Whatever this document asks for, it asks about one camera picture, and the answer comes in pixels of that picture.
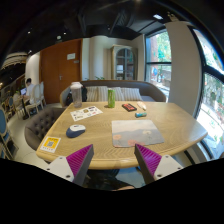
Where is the seated person in white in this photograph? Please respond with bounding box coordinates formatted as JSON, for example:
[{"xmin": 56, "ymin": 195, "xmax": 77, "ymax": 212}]
[{"xmin": 22, "ymin": 78, "xmax": 35, "ymax": 105}]

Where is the blue chair at left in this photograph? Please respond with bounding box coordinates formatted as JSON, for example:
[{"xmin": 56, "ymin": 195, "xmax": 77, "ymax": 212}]
[{"xmin": 0, "ymin": 107, "xmax": 16, "ymax": 160}]

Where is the white chair in background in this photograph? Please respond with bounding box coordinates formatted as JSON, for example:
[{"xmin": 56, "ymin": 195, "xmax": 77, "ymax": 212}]
[{"xmin": 25, "ymin": 83, "xmax": 46, "ymax": 113}]

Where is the small teal tube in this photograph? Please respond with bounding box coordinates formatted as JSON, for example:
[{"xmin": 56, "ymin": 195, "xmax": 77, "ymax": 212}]
[{"xmin": 135, "ymin": 112, "xmax": 147, "ymax": 118}]

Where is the brown wooden door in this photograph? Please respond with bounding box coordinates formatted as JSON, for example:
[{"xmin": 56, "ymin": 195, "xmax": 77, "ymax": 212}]
[{"xmin": 40, "ymin": 39, "xmax": 82, "ymax": 104}]

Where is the grey tufted armchair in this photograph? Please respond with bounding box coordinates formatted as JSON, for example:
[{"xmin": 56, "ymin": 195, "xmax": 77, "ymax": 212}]
[{"xmin": 24, "ymin": 108, "xmax": 64, "ymax": 151}]

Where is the striped cushion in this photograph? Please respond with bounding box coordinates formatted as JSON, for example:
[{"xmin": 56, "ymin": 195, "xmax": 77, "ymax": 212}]
[
  {"xmin": 113, "ymin": 87, "xmax": 142, "ymax": 101},
  {"xmin": 87, "ymin": 86, "xmax": 108, "ymax": 102}
]

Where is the yellow QR code sticker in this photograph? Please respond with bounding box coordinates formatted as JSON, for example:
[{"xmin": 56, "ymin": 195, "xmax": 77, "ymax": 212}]
[{"xmin": 40, "ymin": 136, "xmax": 61, "ymax": 153}]

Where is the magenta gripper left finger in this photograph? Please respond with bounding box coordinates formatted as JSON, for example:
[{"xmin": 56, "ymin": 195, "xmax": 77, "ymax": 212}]
[{"xmin": 46, "ymin": 145, "xmax": 94, "ymax": 186}]

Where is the clear plastic shaker bottle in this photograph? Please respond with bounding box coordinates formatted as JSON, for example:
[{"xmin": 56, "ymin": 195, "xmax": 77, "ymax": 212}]
[{"xmin": 70, "ymin": 82, "xmax": 82, "ymax": 108}]

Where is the green drink can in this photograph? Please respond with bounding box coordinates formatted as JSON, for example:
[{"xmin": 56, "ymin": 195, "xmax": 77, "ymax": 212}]
[{"xmin": 108, "ymin": 88, "xmax": 115, "ymax": 108}]

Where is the striped cushion right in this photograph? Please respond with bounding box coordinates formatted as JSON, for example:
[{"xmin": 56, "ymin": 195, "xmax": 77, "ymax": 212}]
[{"xmin": 113, "ymin": 87, "xmax": 142, "ymax": 101}]

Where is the white sticker sheet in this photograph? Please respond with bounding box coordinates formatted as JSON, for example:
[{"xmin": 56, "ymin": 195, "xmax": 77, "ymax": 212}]
[{"xmin": 71, "ymin": 106, "xmax": 102, "ymax": 121}]

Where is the white wrapped packet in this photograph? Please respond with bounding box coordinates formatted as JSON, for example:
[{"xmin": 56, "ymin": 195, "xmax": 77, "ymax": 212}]
[{"xmin": 137, "ymin": 101, "xmax": 147, "ymax": 111}]

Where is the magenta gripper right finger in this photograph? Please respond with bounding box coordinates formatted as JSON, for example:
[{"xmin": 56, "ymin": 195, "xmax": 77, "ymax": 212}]
[{"xmin": 134, "ymin": 144, "xmax": 182, "ymax": 184}]

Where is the grey curved sofa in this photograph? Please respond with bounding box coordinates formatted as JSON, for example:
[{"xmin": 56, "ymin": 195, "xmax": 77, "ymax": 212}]
[{"xmin": 59, "ymin": 79, "xmax": 168, "ymax": 108}]

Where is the glass door wooden cabinet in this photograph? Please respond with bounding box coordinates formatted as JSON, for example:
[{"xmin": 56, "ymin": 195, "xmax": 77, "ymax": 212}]
[{"xmin": 111, "ymin": 45, "xmax": 138, "ymax": 80}]

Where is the blue and white computer mouse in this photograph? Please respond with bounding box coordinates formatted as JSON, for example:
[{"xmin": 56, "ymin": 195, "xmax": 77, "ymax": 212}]
[{"xmin": 66, "ymin": 125, "xmax": 86, "ymax": 138}]

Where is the striped cushion left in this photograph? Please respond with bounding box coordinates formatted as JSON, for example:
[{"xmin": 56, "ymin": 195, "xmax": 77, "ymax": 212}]
[{"xmin": 87, "ymin": 86, "xmax": 108, "ymax": 102}]

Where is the black and red card box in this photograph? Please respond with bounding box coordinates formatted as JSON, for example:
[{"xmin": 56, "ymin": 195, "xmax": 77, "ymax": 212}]
[{"xmin": 122, "ymin": 103, "xmax": 137, "ymax": 112}]

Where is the black bag on sofa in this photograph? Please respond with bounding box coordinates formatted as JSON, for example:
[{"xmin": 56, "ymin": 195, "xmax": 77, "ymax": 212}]
[{"xmin": 65, "ymin": 86, "xmax": 87, "ymax": 106}]

